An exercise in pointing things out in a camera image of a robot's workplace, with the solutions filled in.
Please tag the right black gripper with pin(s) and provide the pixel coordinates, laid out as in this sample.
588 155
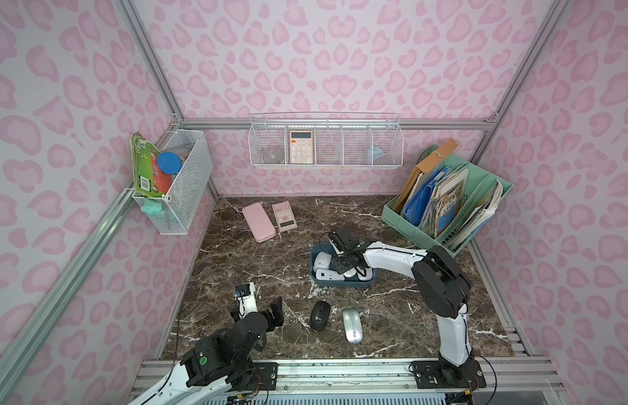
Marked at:
345 251

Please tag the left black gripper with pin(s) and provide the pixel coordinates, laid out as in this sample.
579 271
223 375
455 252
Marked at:
266 318

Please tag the teal storage box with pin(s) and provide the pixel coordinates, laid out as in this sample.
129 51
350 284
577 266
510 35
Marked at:
347 283

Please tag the black computer mouse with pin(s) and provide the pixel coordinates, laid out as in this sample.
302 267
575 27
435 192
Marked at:
319 317

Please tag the silver computer mouse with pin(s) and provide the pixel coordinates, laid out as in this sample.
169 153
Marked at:
352 325

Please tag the white slim computer mouse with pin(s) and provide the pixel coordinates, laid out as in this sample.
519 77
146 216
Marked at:
365 274

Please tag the white rounded computer mouse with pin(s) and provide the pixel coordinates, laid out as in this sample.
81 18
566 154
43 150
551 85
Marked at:
322 261

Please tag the white boxy computer mouse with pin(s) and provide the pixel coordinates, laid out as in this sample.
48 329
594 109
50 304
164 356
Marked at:
328 275

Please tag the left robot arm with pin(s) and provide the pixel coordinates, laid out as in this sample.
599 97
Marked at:
222 364

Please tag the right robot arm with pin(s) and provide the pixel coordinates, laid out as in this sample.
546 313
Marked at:
445 288

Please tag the blue folder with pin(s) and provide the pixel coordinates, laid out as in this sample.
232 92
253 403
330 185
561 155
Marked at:
415 209

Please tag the pink calculator on table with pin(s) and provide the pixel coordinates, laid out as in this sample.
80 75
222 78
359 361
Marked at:
285 219

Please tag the light blue item in shelf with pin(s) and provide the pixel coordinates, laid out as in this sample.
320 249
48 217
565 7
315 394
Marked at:
375 153

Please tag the magazines stack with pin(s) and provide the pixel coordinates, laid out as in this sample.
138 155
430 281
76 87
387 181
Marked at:
446 199

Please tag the green file organizer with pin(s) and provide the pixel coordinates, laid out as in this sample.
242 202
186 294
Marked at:
482 195

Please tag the brown envelope folder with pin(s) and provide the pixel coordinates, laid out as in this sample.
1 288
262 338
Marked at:
432 157

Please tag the orange calculator in shelf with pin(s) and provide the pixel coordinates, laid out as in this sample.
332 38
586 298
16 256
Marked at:
301 147

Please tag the clear item in shelf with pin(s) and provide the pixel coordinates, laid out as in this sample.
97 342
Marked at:
272 155

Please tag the white papers bundle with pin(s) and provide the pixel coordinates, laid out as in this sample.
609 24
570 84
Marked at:
483 212

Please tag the mint green clip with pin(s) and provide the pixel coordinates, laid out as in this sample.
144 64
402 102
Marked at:
153 209

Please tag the blue round lid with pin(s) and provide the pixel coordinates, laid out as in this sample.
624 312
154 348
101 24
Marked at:
169 163

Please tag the green packaged card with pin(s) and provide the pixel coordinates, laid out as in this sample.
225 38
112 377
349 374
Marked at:
146 174

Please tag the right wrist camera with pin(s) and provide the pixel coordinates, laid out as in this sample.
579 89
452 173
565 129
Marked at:
336 243

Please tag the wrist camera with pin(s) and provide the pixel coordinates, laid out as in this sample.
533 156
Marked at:
336 243
245 298

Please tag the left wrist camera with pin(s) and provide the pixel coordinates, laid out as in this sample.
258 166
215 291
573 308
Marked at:
245 298

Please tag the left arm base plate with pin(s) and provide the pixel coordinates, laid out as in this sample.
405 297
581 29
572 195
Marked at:
259 373

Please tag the white wire wall shelf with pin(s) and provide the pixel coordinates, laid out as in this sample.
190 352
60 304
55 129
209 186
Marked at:
340 140

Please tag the white mesh wall basket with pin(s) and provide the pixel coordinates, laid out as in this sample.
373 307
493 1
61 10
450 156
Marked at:
185 190

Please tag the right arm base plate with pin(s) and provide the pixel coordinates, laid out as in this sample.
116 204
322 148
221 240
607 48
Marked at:
441 374

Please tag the aluminium front rail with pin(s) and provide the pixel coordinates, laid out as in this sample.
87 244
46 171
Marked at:
511 380

